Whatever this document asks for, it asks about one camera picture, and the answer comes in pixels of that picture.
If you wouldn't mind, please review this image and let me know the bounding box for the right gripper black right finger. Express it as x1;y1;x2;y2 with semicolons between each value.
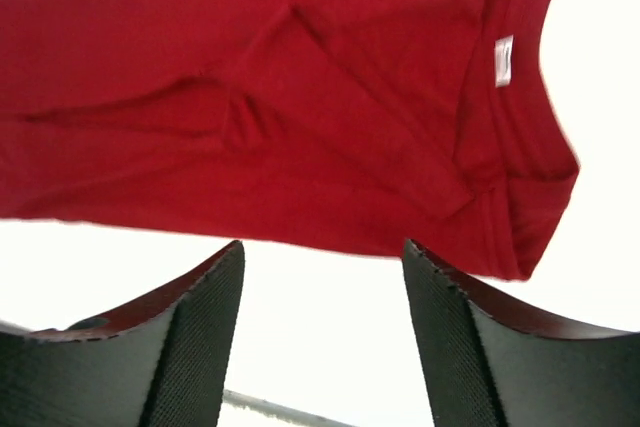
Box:
402;240;639;427

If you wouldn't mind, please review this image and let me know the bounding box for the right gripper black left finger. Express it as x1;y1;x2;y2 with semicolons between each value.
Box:
1;241;245;426

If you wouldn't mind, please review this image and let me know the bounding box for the red t-shirt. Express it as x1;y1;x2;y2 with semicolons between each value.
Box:
1;0;579;281

